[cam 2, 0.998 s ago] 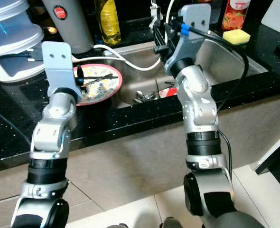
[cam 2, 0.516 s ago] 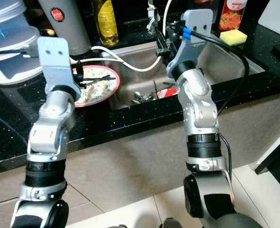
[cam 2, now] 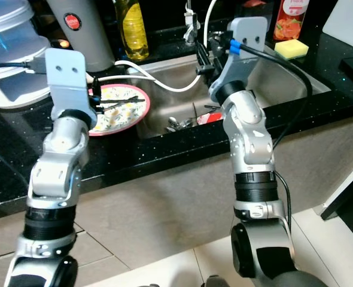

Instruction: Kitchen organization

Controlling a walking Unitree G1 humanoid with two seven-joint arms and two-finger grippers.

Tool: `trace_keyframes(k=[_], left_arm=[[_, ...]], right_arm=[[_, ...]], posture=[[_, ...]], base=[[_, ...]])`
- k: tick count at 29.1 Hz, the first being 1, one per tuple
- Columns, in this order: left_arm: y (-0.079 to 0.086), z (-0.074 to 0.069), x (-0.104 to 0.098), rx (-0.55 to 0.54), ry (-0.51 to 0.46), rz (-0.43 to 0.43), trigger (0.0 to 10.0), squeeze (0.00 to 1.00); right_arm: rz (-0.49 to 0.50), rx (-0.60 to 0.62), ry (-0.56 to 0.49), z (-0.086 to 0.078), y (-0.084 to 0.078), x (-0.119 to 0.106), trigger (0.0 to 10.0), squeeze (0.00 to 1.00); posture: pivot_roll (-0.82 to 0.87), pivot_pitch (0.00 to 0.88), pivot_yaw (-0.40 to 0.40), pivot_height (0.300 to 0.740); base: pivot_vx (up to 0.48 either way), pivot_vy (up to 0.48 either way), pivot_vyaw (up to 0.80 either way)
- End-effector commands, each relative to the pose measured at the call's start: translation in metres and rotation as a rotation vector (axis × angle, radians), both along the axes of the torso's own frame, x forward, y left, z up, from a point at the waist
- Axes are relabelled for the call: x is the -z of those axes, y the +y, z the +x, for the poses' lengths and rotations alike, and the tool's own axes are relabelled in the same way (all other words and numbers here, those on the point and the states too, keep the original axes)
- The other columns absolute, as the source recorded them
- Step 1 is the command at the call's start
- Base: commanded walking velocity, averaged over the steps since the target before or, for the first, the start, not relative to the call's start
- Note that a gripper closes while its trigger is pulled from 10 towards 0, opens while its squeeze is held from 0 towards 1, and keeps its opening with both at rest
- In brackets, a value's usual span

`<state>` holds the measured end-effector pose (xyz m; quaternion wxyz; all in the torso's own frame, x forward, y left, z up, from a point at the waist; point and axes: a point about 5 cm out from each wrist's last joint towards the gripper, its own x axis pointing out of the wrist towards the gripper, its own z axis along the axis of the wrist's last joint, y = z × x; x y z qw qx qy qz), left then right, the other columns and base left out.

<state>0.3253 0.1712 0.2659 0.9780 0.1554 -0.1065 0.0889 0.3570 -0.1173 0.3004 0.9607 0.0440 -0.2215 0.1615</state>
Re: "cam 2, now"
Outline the floral plate with pink rim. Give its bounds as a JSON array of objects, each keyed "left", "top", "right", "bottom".
[{"left": 88, "top": 84, "right": 151, "bottom": 138}]

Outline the chrome faucet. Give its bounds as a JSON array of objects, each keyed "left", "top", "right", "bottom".
[{"left": 185, "top": 0, "right": 202, "bottom": 47}]

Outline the stainless steel sink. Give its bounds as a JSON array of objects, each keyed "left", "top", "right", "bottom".
[{"left": 111, "top": 47, "right": 333, "bottom": 142}]

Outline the dark bottle with red cap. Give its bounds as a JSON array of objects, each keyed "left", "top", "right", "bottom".
[{"left": 235, "top": 0, "right": 268, "bottom": 20}]

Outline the red and white bowl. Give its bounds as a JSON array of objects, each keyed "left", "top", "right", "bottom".
[{"left": 196, "top": 112, "right": 225, "bottom": 126}]

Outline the metal cutlery pile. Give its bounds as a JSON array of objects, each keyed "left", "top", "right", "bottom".
[{"left": 165, "top": 100, "right": 224, "bottom": 132}]

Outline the grey flask with red logo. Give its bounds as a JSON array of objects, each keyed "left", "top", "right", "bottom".
[{"left": 47, "top": 0, "right": 115, "bottom": 74}]

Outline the yellow liquid bottle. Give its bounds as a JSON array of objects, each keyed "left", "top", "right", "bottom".
[{"left": 115, "top": 0, "right": 150, "bottom": 62}]

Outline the yellow sponge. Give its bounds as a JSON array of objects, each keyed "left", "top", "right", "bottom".
[{"left": 273, "top": 40, "right": 311, "bottom": 61}]

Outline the red labelled bottle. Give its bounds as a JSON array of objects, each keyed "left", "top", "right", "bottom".
[{"left": 272, "top": 0, "right": 312, "bottom": 42}]

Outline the white plastic container stack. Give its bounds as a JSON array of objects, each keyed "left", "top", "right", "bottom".
[{"left": 0, "top": 0, "right": 50, "bottom": 109}]

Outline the white appliance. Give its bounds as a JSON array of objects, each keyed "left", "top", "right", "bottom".
[{"left": 322, "top": 0, "right": 353, "bottom": 56}]

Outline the grey cabinet door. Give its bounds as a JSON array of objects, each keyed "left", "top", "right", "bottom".
[{"left": 320, "top": 152, "right": 353, "bottom": 221}]

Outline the dark robot foot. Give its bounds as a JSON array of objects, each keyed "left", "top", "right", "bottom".
[{"left": 200, "top": 275, "right": 230, "bottom": 287}]

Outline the white cable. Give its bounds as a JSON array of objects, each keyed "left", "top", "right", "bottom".
[{"left": 114, "top": 0, "right": 219, "bottom": 94}]

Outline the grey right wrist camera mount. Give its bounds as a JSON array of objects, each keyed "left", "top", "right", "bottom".
[{"left": 211, "top": 16, "right": 269, "bottom": 91}]

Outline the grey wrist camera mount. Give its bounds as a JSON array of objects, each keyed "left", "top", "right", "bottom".
[
  {"left": 211, "top": 16, "right": 269, "bottom": 91},
  {"left": 44, "top": 49, "right": 99, "bottom": 120}
]

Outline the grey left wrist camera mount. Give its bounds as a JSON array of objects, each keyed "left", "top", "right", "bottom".
[{"left": 44, "top": 49, "right": 99, "bottom": 120}]

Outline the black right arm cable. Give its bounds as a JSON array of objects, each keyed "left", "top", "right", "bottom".
[{"left": 227, "top": 39, "right": 315, "bottom": 240}]

